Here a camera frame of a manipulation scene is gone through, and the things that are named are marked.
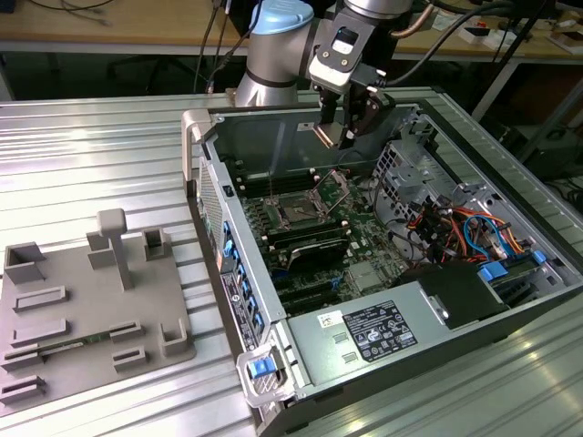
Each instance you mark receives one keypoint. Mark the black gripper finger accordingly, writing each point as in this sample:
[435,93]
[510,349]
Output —
[366,109]
[328,104]

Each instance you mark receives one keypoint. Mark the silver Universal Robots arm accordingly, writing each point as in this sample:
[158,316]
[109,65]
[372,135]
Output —
[273,59]

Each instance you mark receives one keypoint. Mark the CPU socket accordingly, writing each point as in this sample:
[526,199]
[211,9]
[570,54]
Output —
[296,209]

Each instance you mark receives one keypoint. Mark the black expansion slot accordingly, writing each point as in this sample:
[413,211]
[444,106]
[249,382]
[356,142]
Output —
[309,287]
[314,301]

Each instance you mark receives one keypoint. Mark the silver drive cage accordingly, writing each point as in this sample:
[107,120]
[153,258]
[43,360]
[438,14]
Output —
[410,177]

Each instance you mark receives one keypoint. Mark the small white box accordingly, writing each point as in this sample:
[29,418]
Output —
[478,34]

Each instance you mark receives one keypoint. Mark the green motherboard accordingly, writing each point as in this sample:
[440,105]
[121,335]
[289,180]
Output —
[364,246]

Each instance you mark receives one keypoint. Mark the black graphics card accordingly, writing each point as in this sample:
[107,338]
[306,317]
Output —
[319,257]

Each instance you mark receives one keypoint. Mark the open PC case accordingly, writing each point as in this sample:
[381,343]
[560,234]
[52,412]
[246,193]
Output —
[248,236]

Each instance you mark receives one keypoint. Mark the black monitor stand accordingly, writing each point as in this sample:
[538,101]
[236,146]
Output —
[524,7]

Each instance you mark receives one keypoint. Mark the silver chipset heatsink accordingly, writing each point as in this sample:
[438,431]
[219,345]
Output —
[364,277]

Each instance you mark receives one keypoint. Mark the small open cardboard box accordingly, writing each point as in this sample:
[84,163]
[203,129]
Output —
[567,38]

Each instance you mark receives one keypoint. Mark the black equipment box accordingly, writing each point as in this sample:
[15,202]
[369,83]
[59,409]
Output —
[553,155]

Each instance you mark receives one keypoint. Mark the black fan shroud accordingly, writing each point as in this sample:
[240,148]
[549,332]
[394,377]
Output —
[455,291]

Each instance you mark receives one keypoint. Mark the blue disk carrier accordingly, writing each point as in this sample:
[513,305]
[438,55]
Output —
[494,272]

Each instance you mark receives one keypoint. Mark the wooden desk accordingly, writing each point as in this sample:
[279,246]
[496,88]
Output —
[136,23]

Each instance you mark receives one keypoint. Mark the small blue clip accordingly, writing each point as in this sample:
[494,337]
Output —
[538,257]

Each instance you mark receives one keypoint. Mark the grey power supply unit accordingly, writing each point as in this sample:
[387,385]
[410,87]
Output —
[319,355]

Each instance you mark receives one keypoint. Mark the blue release latch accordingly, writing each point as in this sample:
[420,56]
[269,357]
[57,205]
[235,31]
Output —
[260,368]

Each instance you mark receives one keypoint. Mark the grey parts rack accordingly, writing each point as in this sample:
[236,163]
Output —
[91,296]

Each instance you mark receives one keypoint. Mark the green RAM stick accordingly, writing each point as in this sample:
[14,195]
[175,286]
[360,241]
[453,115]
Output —
[93,338]

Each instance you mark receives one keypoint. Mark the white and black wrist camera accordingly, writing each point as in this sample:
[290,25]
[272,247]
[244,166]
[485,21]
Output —
[332,68]

